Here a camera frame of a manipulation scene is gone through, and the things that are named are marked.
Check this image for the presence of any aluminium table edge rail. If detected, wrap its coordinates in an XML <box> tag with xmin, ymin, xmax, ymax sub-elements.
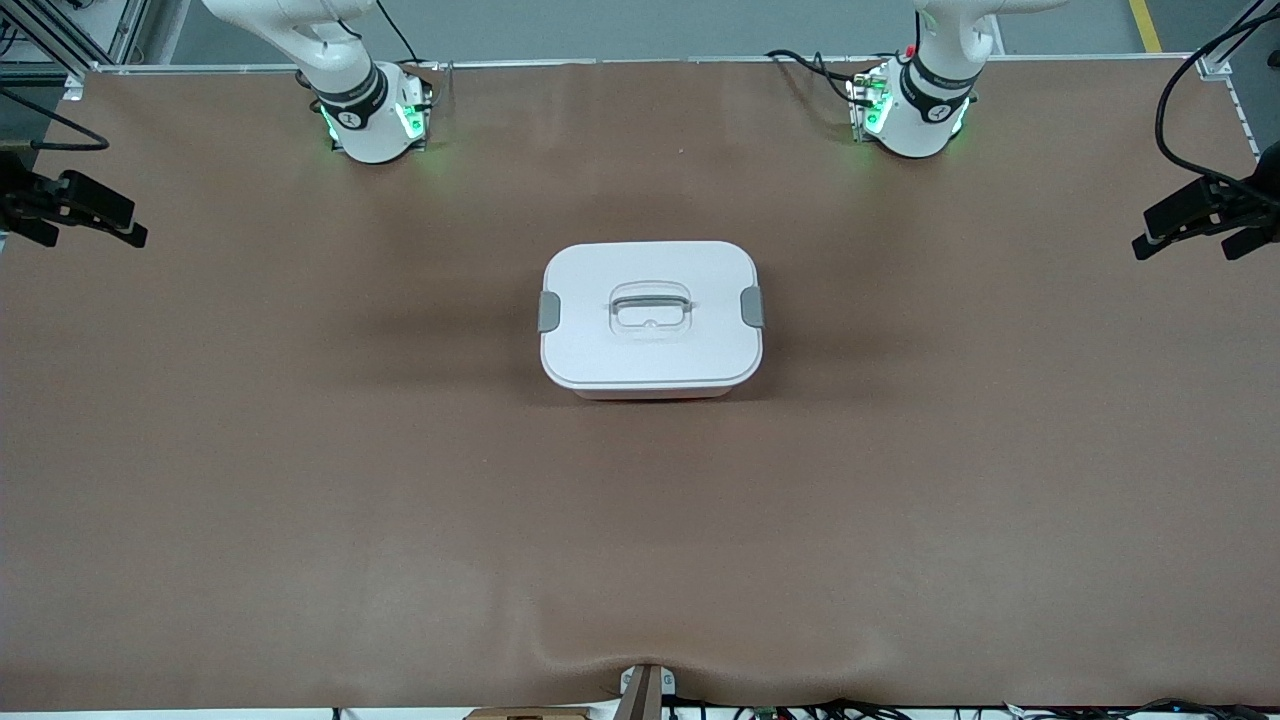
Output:
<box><xmin>65</xmin><ymin>55</ymin><xmax>1231</xmax><ymax>76</ymax></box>

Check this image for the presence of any black left arm base cable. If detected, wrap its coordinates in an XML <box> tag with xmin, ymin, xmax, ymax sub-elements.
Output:
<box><xmin>765</xmin><ymin>48</ymin><xmax>866</xmax><ymax>106</ymax></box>

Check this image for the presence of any black arm base cable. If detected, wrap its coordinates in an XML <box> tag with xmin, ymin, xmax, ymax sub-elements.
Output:
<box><xmin>765</xmin><ymin>48</ymin><xmax>866</xmax><ymax>106</ymax></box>
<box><xmin>375</xmin><ymin>0</ymin><xmax>426</xmax><ymax>66</ymax></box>

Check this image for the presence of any brown table mat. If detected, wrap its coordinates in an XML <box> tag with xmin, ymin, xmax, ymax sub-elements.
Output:
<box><xmin>0</xmin><ymin>55</ymin><xmax>1280</xmax><ymax>713</ymax></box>

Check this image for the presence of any white box lid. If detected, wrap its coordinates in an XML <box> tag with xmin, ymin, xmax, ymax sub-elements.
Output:
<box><xmin>538</xmin><ymin>240</ymin><xmax>766</xmax><ymax>393</ymax></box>

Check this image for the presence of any wooden camera mount post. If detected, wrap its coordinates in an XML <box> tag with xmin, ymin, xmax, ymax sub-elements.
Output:
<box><xmin>618</xmin><ymin>663</ymin><xmax>677</xmax><ymax>720</ymax></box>

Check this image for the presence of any pink plastic box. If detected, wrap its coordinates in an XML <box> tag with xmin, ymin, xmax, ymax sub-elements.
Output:
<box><xmin>575</xmin><ymin>388</ymin><xmax>751</xmax><ymax>402</ymax></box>

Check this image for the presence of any black right arm base cable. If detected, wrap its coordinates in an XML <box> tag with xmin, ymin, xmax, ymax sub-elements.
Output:
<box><xmin>375</xmin><ymin>0</ymin><xmax>426</xmax><ymax>66</ymax></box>

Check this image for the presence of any aluminium frame profile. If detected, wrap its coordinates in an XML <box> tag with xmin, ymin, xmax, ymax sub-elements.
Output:
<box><xmin>1195</xmin><ymin>0</ymin><xmax>1280</xmax><ymax>81</ymax></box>
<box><xmin>0</xmin><ymin>0</ymin><xmax>151</xmax><ymax>76</ymax></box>

